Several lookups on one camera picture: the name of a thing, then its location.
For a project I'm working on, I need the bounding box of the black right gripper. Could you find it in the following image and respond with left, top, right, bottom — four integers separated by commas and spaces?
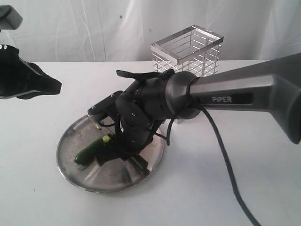
95, 117, 154, 174

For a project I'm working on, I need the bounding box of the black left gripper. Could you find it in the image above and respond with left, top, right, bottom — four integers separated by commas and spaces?
0, 44, 62, 99

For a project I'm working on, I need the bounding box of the green cucumber piece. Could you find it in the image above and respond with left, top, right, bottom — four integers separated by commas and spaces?
74, 135, 111, 166

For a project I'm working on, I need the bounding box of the wire metal utensil holder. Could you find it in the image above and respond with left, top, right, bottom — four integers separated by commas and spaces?
151, 24, 224, 77

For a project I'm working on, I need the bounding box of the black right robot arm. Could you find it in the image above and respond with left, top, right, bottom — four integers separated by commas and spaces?
95, 54, 301, 165

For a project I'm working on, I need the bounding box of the round stainless steel plate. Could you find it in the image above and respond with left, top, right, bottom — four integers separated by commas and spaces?
56, 115, 165, 193

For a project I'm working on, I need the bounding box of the white backdrop curtain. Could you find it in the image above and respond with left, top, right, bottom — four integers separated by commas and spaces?
0, 0, 301, 62

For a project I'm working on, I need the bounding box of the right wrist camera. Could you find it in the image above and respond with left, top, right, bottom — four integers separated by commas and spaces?
87, 90, 123, 128

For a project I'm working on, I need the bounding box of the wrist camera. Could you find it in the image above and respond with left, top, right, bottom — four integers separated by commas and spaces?
87, 90, 123, 128
0, 5, 23, 31

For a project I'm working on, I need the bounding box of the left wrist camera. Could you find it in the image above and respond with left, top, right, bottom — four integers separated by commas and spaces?
0, 5, 23, 31

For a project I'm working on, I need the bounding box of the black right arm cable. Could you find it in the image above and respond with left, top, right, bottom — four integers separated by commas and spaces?
98, 69, 261, 226

